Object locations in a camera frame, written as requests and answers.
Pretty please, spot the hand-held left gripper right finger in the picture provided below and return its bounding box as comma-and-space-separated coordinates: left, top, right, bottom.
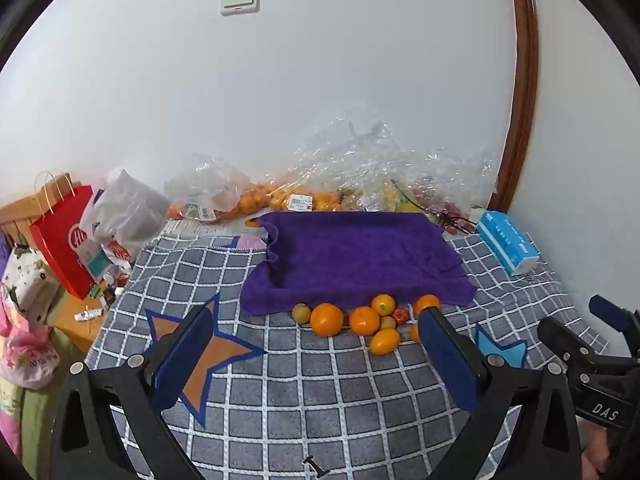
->
417, 306, 583, 480

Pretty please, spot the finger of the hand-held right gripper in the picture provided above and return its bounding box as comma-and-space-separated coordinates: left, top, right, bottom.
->
538, 315, 609, 366
589, 294, 640, 333

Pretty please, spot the labelled clear bag of oranges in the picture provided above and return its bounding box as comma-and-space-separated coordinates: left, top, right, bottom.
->
235, 180, 351, 213

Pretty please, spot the green cloth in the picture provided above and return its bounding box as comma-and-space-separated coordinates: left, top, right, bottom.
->
0, 330, 68, 466

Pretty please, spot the bunch of red cherry tomatoes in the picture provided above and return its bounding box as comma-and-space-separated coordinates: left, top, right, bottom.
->
430, 200, 483, 235

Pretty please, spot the yellow-orange citrus with green stem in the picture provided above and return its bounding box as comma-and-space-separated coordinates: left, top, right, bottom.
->
370, 293, 396, 317

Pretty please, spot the red snack packet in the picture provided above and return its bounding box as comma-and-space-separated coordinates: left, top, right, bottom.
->
100, 240, 135, 267

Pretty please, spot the blue tissue pack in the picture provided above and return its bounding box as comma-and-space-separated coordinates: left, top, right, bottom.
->
475, 210, 542, 276

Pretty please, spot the wooden headboard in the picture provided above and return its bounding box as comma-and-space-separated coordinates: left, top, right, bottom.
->
0, 174, 73, 248

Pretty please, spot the teal box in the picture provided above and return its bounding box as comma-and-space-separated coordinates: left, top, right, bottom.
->
79, 242, 112, 275

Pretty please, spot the clear bag of mandarins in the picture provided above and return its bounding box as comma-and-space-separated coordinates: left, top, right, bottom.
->
164, 152, 251, 222

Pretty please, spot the large crinkled clear plastic bag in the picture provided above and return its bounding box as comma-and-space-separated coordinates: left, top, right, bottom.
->
300, 116, 501, 211

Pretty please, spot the white plastic bag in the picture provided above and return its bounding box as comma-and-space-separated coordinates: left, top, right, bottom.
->
79, 169, 172, 266

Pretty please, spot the yellow packet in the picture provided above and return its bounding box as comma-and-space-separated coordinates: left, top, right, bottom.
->
382, 179, 426, 213

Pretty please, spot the pink printed cloth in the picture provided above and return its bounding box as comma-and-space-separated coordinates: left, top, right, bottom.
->
0, 285, 62, 391

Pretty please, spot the wooden nightstand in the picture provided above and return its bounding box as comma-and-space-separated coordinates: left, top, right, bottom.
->
50, 280, 123, 356

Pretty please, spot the cluster of small bottles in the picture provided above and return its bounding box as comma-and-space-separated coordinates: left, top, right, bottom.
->
89, 266, 130, 308

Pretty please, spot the red paper bag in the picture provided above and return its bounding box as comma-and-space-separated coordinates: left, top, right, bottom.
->
29, 170, 97, 302

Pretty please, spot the white floral cloth bag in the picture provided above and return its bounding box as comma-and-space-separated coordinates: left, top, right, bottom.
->
1, 246, 62, 323

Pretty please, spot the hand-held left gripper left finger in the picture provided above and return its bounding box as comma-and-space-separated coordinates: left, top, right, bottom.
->
50, 304, 221, 480

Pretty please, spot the grey checked bed sheet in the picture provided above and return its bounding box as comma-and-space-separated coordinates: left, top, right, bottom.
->
85, 220, 613, 480

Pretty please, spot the oval orange citrus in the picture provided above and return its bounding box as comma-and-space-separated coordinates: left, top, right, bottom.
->
369, 328, 402, 356

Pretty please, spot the person's right hand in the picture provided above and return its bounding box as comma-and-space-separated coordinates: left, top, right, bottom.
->
582, 421, 613, 480

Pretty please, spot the brown wooden door frame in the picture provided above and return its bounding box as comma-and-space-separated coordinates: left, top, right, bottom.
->
500, 0, 540, 213

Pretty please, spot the purple towel covered tray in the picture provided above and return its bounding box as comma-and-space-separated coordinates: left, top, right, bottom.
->
240, 211, 477, 317

